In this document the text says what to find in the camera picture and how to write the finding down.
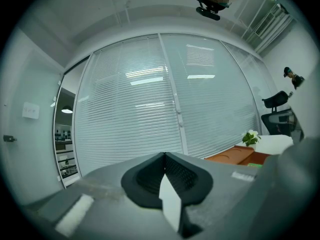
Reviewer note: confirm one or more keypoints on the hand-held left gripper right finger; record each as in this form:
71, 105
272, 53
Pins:
186, 181

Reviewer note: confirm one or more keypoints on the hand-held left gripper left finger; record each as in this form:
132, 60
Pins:
143, 181

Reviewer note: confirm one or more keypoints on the brown wooden tray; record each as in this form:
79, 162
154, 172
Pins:
233, 155

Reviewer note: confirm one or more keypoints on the small green packet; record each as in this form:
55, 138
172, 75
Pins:
255, 165

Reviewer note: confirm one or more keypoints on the small potted green plant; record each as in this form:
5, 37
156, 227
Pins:
250, 138

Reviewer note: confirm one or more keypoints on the white window blinds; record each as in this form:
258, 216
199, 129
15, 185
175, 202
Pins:
140, 104

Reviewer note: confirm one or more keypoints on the shelf with dark items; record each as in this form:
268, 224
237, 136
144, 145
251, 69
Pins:
65, 154

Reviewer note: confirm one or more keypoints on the white table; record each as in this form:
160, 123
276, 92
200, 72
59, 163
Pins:
273, 144

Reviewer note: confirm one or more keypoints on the round pendant lamp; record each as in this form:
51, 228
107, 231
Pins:
66, 110

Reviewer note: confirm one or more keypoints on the black office chair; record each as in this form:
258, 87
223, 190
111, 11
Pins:
275, 120

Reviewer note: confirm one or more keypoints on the metal door latch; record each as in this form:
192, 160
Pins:
9, 138

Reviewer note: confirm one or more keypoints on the ceiling air conditioner unit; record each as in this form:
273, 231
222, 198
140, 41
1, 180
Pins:
271, 21

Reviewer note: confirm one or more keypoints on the white wall switch panel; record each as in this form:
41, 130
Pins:
30, 110

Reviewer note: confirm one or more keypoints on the black head-mounted camera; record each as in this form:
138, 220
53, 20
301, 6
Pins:
208, 12

